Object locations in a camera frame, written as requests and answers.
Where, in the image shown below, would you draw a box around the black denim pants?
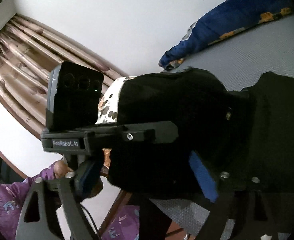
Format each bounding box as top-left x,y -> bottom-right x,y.
107,68 -> 294,239

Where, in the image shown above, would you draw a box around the person's left hand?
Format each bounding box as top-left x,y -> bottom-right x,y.
53,160 -> 73,179

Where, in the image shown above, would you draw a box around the purple patterned sleeve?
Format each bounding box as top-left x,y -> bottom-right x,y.
0,162 -> 139,239

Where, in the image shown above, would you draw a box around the white floral pillow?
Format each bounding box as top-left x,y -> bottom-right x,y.
96,76 -> 135,170

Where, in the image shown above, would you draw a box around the brown patterned curtain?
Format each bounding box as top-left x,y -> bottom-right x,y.
0,15 -> 122,138

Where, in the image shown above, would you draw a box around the grey mesh bed mattress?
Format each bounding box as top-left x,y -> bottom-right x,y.
146,13 -> 294,240

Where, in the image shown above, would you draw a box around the blue floral blanket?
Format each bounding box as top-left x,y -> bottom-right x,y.
159,0 -> 294,70

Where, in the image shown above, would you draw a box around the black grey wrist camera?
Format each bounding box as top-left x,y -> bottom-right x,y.
46,61 -> 104,132

